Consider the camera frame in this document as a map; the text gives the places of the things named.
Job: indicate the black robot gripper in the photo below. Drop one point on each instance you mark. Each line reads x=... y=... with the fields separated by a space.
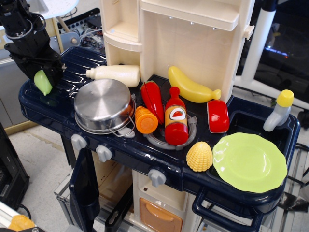
x=31 y=51

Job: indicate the green toy pear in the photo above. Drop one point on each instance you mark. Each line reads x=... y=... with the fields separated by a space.
x=42 y=83

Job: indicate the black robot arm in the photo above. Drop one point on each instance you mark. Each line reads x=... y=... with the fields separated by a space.
x=15 y=15

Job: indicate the light green plastic plate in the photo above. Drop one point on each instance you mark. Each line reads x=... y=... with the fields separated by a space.
x=249 y=162

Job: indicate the wooden grey toy dishwasher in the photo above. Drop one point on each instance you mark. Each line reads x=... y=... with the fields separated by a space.
x=11 y=77

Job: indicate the stainless steel toy pot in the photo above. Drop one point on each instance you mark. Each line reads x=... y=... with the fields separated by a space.
x=104 y=106

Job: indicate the grey stove knob left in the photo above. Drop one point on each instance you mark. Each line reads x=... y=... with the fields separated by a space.
x=78 y=142

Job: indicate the grey stove knob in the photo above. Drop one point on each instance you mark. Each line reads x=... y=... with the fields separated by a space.
x=78 y=142
x=157 y=177
x=104 y=153

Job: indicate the cream toy sauce bottle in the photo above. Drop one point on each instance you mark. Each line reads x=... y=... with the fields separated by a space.
x=127 y=74

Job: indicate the grey stove knob middle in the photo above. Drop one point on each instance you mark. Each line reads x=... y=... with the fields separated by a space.
x=104 y=153

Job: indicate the red toy chili pepper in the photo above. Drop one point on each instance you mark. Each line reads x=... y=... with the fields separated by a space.
x=151 y=95

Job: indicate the orange toy carrot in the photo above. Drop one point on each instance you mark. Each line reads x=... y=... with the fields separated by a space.
x=146 y=122

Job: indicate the black box on floor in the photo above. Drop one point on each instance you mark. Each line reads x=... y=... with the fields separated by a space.
x=14 y=180

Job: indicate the navy toy oven door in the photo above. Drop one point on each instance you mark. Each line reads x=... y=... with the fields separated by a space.
x=84 y=195

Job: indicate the red toy ketchup bottle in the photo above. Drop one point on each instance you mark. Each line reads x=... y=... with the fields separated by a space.
x=176 y=128

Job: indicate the yellow toy banana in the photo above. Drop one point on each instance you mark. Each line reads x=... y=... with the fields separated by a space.
x=189 y=89

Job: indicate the grey stove knob right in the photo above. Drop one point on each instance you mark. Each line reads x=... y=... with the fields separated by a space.
x=157 y=177

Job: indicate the cream toy kitchen back panel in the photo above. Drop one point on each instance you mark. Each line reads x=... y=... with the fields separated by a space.
x=203 y=38

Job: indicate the yellow toy corn cob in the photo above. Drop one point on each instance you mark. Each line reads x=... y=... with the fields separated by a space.
x=199 y=157

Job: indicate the red toy apple slice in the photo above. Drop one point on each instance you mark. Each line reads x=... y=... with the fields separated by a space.
x=218 y=118

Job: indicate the orange toy drawer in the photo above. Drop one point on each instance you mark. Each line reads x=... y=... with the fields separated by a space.
x=159 y=219

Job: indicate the white pole stand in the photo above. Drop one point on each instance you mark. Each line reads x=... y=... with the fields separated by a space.
x=276 y=57

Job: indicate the navy toy kitchen counter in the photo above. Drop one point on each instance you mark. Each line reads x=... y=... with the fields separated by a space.
x=55 y=112

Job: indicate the grey yellow toy faucet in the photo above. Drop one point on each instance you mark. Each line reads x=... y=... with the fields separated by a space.
x=281 y=110

